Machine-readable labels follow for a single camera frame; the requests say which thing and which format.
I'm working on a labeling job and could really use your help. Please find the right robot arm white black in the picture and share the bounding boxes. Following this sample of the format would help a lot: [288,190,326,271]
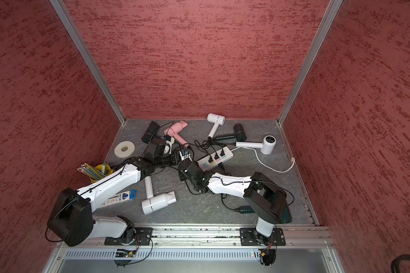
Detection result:
[178,159,287,245]

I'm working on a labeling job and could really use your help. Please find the white square hair dryer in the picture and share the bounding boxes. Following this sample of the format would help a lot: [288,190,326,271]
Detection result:
[207,113,226,138]

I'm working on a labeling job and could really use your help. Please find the black cable loop corner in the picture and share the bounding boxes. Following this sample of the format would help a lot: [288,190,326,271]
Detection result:
[390,254,410,273]

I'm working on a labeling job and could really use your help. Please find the white power strip coloured sockets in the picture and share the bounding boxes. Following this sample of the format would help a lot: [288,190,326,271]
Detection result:
[198,147,233,171]

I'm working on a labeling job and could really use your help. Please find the pink hair dryer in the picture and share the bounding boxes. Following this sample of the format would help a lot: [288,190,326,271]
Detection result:
[164,121,189,147]

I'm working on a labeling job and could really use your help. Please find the bundle of pencils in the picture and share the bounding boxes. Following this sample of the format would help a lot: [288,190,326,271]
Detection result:
[77,163,105,181]

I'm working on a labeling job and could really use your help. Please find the white round hair dryer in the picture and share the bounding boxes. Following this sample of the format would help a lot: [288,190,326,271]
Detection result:
[236,135,277,155]

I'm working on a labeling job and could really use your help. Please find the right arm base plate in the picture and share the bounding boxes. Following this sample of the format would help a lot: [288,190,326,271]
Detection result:
[239,227,286,247]

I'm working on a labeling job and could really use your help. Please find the white tape roll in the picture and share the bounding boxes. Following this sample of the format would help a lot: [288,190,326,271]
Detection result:
[114,141,136,159]

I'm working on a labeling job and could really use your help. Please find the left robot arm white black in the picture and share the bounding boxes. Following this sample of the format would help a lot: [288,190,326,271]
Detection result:
[46,139,182,247]

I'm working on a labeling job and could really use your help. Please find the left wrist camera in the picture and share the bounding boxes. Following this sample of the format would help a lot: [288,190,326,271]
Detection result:
[163,135,175,154]

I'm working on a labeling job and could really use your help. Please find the black hair dryer far left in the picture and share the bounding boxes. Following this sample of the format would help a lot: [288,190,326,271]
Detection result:
[141,121,160,144]

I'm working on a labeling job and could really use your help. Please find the dark green hair dryer back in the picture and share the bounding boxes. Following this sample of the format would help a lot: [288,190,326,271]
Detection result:
[213,124,247,144]

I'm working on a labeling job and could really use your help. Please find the white hair dryer front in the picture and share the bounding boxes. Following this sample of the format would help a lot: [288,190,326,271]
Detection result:
[142,176,177,215]

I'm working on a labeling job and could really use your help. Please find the white power strip cable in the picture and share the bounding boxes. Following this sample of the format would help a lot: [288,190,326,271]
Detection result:
[230,146,296,174]

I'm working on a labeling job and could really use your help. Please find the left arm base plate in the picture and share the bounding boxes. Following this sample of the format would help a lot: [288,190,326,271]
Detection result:
[104,227,153,246]

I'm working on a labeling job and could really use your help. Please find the yellow cup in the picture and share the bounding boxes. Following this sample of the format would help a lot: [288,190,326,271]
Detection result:
[91,163,114,183]

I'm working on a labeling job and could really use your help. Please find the aluminium front rail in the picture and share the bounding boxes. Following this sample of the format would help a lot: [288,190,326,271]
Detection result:
[44,224,344,273]

